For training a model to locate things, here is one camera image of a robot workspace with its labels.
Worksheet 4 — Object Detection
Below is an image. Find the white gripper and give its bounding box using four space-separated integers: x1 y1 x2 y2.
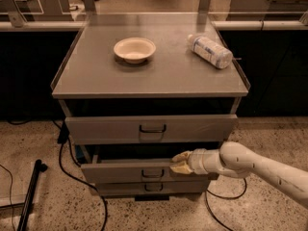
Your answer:
170 149 223 175

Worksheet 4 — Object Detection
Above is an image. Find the grey drawer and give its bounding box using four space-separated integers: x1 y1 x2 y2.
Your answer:
80 144 220 185
65 115 237 145
96 180 209 197

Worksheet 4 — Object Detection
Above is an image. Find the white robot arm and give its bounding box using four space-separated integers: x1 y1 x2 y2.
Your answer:
169 141 308 208

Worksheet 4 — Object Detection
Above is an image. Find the grey top drawer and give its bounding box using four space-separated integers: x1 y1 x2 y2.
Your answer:
65 115 237 145

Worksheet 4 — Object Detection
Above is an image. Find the grey bottom drawer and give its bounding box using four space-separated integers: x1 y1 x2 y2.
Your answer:
96 180 209 197

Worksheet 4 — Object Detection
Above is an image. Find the grey drawer cabinet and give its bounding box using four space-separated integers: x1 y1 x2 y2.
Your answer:
50 13 251 201

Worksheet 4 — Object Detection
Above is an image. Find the clear plastic water bottle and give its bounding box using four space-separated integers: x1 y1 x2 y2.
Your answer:
187 35 233 69

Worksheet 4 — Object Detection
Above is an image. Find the white paper bowl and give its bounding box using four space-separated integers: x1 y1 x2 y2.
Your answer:
114 38 156 64

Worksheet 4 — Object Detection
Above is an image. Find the black metal stand leg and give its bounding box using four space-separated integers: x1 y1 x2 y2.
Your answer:
17 160 48 231

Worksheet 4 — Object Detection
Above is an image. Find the black cable right floor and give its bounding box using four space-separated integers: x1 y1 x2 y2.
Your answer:
204 177 248 231

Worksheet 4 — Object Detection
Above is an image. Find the black cable floor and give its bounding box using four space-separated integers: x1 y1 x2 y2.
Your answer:
51 118 109 231
204 177 248 231

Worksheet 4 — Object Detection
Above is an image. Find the black cable left floor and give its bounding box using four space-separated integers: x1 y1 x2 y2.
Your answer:
51 118 109 231

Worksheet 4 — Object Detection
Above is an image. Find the white horizontal rail pipe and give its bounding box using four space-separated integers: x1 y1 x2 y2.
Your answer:
0 21 308 32

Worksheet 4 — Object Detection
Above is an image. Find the thin black cable far left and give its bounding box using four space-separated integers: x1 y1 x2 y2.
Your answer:
0 164 16 231

